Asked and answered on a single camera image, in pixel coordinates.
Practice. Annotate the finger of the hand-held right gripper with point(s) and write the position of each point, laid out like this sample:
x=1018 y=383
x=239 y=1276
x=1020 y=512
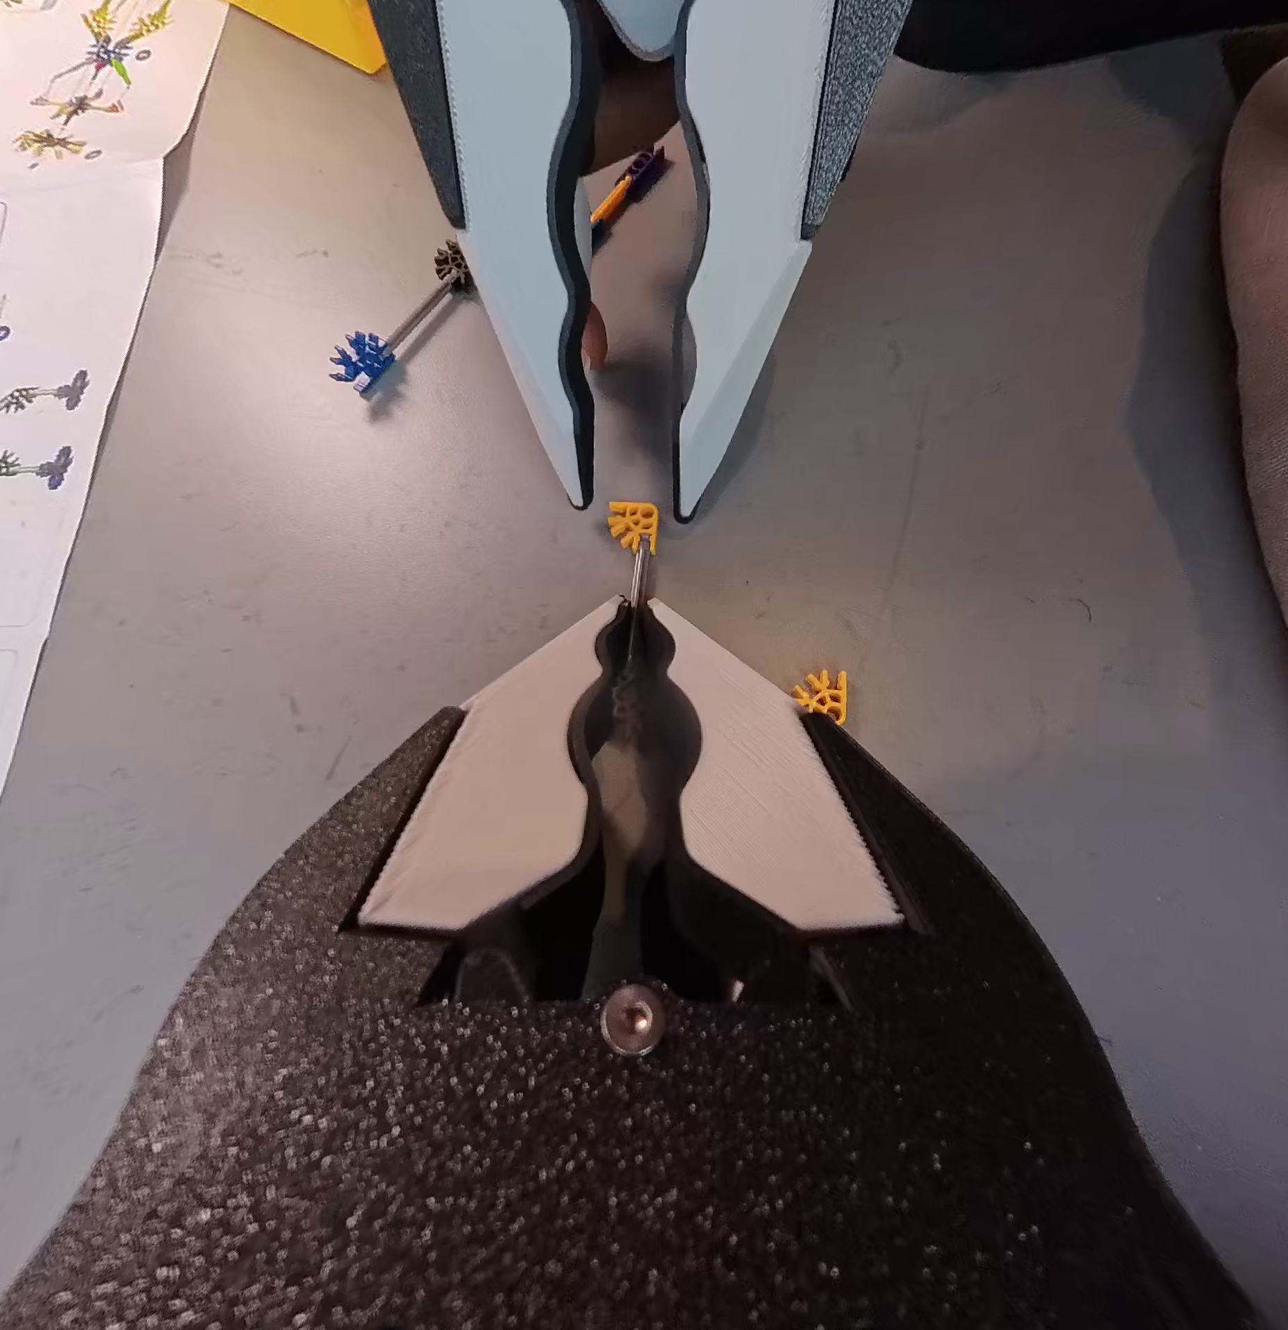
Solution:
x=503 y=156
x=758 y=156

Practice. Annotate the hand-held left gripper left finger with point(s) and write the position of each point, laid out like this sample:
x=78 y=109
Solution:
x=477 y=821

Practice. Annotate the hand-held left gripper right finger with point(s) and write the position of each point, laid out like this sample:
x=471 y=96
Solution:
x=779 y=821

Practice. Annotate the blue yellow toy rod model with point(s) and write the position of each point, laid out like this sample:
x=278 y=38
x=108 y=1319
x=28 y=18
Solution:
x=454 y=265

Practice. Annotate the yellow toy connector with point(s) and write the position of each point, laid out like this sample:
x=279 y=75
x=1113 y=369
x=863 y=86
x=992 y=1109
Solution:
x=635 y=524
x=825 y=699

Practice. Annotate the grey toy rod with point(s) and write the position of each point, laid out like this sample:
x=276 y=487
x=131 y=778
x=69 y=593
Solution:
x=638 y=582
x=425 y=311

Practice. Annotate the grey toy connector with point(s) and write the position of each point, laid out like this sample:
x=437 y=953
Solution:
x=627 y=699

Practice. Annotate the yellow parts bin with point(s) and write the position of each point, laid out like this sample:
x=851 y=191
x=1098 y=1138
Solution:
x=321 y=26

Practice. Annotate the blue toy connector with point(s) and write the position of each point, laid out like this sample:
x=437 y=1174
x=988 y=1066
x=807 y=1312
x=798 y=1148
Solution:
x=364 y=358

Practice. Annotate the white instruction sheet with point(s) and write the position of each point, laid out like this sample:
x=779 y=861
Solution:
x=72 y=363

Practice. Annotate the grey desk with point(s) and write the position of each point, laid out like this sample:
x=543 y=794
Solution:
x=1018 y=519

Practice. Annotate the person's right hand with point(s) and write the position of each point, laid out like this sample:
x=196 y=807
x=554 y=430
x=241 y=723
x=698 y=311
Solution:
x=597 y=337

